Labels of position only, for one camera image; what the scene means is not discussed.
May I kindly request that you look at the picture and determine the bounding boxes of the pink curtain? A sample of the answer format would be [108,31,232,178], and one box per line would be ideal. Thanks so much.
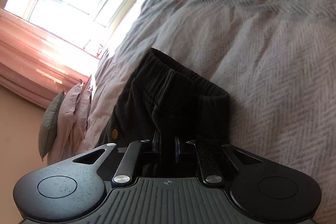
[0,0,190,109]

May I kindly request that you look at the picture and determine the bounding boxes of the grey pink herringbone bedspread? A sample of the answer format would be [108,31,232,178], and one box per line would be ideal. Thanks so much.
[80,0,335,223]

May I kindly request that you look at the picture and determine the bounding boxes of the grey cushion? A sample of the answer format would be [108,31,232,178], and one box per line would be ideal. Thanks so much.
[38,92,65,160]

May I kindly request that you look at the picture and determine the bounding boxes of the black pants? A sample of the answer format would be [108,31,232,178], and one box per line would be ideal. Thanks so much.
[96,47,232,177]

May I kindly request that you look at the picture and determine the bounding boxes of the pink pillow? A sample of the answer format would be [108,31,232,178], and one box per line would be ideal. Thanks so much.
[47,83,92,165]

